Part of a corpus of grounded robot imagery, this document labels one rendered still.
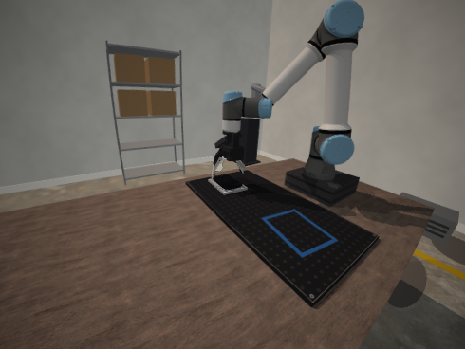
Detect blue tape outline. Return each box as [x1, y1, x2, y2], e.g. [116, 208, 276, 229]
[261, 209, 338, 258]

